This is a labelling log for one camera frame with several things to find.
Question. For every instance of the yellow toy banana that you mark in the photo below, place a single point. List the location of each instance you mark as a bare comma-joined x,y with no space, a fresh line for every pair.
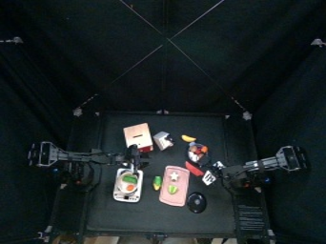
189,138

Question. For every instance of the white kitchen scale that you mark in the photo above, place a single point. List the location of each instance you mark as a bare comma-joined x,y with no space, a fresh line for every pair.
127,196

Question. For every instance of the red toy food piece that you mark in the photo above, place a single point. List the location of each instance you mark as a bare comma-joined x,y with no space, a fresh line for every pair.
194,168

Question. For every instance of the metal bowl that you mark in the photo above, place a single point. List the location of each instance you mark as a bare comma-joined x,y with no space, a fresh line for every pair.
123,187

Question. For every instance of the white starfruit slice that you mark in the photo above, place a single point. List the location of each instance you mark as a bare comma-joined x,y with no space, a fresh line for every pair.
174,176

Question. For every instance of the grey frame middle bracket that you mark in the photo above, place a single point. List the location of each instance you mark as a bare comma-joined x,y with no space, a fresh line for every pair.
162,111

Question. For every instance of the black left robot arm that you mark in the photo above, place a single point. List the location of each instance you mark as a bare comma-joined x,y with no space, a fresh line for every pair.
72,156

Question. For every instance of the pink cutting board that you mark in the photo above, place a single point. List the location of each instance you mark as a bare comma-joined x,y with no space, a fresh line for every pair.
175,190

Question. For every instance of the grey frame corner bracket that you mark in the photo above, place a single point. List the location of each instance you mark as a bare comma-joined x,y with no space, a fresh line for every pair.
76,111
247,115

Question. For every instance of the green toy vegetable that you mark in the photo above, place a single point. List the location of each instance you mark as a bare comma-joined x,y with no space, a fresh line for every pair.
130,179

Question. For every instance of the orange toy carrot piece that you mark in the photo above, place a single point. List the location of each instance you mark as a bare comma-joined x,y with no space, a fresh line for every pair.
130,187

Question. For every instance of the black round bowl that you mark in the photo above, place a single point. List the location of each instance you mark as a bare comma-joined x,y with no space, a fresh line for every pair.
197,202

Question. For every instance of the copper pink toy box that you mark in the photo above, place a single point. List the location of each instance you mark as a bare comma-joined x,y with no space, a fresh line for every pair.
138,136

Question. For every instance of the grey white toy cube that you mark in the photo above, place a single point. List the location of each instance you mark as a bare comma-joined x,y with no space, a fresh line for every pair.
163,140

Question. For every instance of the green starfruit piece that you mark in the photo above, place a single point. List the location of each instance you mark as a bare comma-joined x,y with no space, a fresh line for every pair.
173,189

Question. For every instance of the yellow green toy corn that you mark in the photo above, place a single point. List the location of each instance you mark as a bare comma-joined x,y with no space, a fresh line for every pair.
157,183

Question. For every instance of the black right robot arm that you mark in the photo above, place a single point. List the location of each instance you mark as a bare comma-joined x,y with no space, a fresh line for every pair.
271,162

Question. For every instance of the grey frame clamp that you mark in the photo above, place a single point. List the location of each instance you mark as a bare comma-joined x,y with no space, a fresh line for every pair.
318,42
15,40

